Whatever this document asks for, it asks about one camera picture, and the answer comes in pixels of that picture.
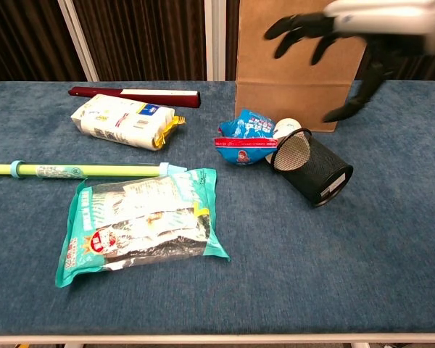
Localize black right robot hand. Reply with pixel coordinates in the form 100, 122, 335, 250
263, 13, 336, 67

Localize blue snack pouch red strip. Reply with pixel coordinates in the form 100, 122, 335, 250
213, 108, 279, 167

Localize brown paper bag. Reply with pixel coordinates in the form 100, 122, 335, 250
234, 0, 370, 133

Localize teal clear snack bag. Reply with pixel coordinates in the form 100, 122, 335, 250
54, 167, 231, 289

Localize white paper cup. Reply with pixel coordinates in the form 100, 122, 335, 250
265, 117, 305, 166

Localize black mesh pen holder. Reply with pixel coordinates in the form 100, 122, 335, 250
270, 128, 354, 208

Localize white noodle package yellow ends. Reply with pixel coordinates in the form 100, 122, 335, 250
70, 93, 186, 152

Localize dark red long box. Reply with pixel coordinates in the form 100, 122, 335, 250
67, 86, 202, 109

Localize green pole with blue clips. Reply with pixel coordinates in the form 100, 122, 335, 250
0, 159, 188, 180

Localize upright white frame post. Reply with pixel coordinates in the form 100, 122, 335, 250
204, 0, 227, 82

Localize slanted white frame post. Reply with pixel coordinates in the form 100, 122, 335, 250
57, 0, 100, 83

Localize white table frame rail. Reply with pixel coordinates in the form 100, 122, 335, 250
0, 333, 435, 348

